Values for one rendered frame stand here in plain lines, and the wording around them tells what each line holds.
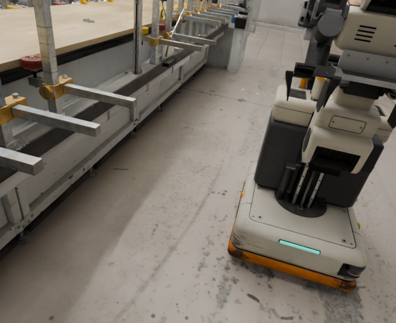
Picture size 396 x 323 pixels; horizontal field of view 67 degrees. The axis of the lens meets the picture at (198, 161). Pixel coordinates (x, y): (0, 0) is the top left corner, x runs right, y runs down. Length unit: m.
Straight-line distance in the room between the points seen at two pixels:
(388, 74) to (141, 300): 1.31
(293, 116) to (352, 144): 0.36
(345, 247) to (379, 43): 0.88
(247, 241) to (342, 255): 0.43
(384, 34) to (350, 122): 0.31
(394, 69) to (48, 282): 1.60
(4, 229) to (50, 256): 0.25
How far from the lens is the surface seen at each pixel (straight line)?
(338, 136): 1.25
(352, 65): 1.18
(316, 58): 0.89
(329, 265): 1.59
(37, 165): 0.76
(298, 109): 1.50
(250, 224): 1.48
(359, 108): 1.28
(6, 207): 1.61
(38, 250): 1.74
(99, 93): 1.19
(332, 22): 0.85
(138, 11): 1.82
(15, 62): 1.34
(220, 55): 5.02
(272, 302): 1.59
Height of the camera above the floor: 1.25
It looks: 32 degrees down
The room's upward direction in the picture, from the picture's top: 9 degrees clockwise
